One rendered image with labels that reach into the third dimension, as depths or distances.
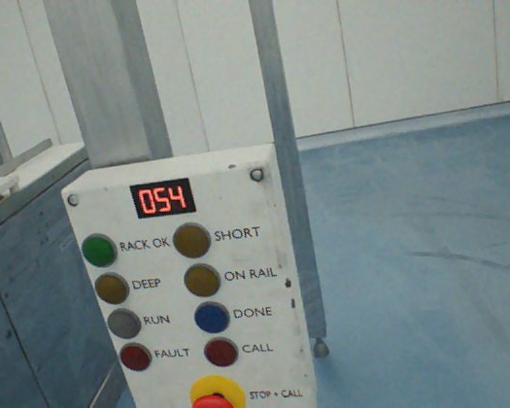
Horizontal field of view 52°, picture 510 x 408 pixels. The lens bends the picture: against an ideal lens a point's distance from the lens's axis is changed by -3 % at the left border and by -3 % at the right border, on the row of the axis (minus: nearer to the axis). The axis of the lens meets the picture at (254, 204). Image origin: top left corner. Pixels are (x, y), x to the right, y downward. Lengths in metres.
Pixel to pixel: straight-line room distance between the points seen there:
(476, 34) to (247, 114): 1.88
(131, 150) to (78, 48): 0.10
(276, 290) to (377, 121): 3.97
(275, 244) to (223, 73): 3.82
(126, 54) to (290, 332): 0.27
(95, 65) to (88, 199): 0.11
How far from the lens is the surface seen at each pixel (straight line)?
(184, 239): 0.41
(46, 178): 1.59
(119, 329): 0.48
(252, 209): 0.40
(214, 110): 4.26
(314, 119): 4.28
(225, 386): 0.49
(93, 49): 0.47
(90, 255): 0.45
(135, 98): 0.46
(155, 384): 0.52
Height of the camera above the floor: 1.21
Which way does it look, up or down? 21 degrees down
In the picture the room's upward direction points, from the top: 11 degrees counter-clockwise
